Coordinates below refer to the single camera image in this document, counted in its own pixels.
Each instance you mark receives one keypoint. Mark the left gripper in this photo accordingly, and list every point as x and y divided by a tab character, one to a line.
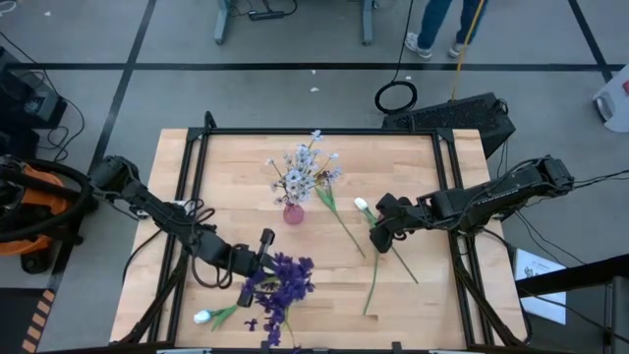
231	258

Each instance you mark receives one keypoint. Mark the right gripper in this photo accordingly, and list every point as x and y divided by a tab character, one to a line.
408	216

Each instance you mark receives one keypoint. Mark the white tulip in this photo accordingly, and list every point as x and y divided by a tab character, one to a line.
201	316
361	203

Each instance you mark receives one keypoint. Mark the purple flower bunch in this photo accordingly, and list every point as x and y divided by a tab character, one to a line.
287	285

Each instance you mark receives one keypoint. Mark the pink ribbed glass vase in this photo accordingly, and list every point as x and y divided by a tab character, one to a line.
294	216

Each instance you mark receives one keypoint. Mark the white small-blossom flower bunch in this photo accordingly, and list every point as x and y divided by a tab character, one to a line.
317	135
295	177

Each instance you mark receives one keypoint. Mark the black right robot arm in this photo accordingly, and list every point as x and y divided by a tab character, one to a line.
472	204

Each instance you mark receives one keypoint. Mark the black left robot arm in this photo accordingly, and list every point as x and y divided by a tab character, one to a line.
147	201

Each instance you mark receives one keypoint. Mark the black computer case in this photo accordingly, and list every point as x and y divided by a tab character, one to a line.
452	115

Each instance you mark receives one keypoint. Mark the white paper sheet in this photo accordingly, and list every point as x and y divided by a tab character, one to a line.
548	307

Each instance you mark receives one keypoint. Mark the grey desk leg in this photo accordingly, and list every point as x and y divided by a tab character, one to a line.
368	19
222	19

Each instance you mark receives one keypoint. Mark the black metal beam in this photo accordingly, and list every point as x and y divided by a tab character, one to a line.
580	275

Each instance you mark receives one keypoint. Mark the person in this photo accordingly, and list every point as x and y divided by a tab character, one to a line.
435	19

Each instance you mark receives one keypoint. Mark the black power strip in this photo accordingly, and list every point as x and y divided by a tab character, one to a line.
265	15

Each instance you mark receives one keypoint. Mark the black striped-edge floor mat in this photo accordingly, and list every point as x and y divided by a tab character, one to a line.
15	324

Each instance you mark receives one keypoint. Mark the white device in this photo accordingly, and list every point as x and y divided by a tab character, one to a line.
616	103

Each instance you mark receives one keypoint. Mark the black equipment box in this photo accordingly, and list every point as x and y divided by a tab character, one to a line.
29	98

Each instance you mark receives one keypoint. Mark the black metal table frame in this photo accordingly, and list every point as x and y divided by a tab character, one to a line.
314	131

